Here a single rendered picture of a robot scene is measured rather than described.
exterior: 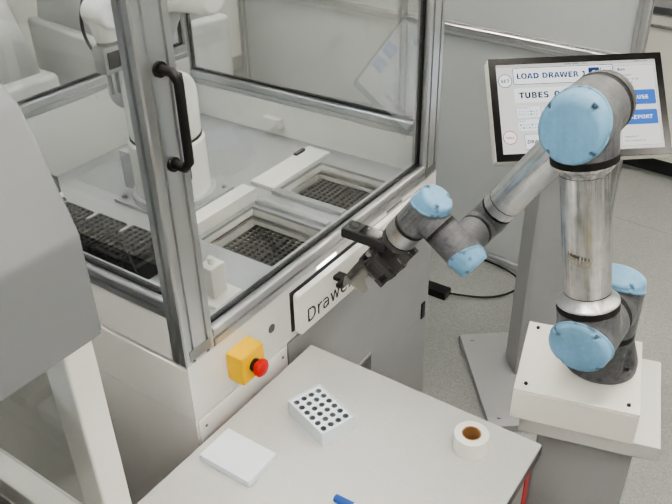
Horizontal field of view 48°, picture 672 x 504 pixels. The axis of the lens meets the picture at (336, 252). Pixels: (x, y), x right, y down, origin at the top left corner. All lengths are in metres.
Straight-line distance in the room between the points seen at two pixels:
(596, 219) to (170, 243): 0.74
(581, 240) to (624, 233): 2.53
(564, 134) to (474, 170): 2.12
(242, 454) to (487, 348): 1.60
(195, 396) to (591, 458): 0.86
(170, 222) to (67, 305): 0.49
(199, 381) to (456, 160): 2.13
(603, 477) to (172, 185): 1.12
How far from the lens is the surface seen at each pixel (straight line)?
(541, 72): 2.36
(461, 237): 1.54
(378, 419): 1.64
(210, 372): 1.58
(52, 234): 0.85
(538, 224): 2.52
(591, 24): 2.98
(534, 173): 1.53
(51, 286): 0.87
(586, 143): 1.29
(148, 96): 1.24
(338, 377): 1.74
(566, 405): 1.64
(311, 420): 1.59
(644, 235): 3.94
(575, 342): 1.47
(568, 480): 1.85
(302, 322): 1.75
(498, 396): 2.79
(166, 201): 1.32
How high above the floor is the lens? 1.92
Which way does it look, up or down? 33 degrees down
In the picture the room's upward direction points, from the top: 1 degrees counter-clockwise
